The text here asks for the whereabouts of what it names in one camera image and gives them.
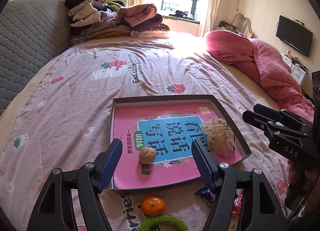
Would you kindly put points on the pile of folded clothes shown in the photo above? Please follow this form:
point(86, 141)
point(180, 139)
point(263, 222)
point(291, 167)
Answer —
point(99, 19)

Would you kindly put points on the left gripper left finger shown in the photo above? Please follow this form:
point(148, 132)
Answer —
point(54, 209)

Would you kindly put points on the white drawer cabinet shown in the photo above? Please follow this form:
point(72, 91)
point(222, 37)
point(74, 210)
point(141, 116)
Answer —
point(298, 71)

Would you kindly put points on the brown walnut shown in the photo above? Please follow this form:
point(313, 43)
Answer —
point(147, 155)

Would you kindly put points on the orange tangerine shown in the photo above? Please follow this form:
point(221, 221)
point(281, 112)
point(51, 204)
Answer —
point(153, 205)

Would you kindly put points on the grey quilted headboard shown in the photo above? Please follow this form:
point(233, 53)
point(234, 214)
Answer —
point(33, 32)

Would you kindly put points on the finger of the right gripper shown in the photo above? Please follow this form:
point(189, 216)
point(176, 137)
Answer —
point(284, 117)
point(265, 126)

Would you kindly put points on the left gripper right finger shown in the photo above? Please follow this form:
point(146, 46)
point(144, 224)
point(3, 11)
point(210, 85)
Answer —
point(260, 208)

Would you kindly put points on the beige mesh bag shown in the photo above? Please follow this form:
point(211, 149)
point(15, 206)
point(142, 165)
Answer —
point(220, 137)

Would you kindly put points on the pink quilted blanket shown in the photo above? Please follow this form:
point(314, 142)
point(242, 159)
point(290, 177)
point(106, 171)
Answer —
point(264, 65)

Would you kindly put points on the black wall television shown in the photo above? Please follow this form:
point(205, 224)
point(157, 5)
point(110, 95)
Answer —
point(294, 35)

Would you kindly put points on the blue biscuit packet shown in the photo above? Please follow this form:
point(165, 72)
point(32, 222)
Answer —
point(207, 195)

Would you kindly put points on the shallow grey cardboard box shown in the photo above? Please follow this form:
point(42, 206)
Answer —
point(242, 150)

